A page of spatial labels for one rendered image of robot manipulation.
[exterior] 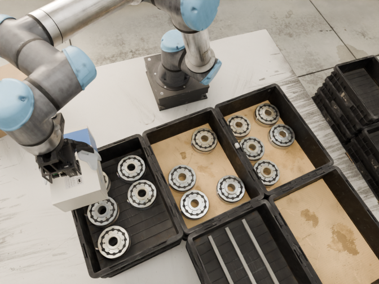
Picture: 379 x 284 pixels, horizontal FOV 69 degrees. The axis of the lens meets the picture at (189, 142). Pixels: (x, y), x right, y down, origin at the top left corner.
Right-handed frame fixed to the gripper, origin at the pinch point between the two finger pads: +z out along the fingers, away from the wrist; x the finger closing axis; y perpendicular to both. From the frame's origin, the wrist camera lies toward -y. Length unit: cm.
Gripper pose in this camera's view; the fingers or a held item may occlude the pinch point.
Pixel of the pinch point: (73, 165)
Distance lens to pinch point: 81.5
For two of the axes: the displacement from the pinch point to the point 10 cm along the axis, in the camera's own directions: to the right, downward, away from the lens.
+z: -0.5, 4.4, 9.0
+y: 3.3, 8.6, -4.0
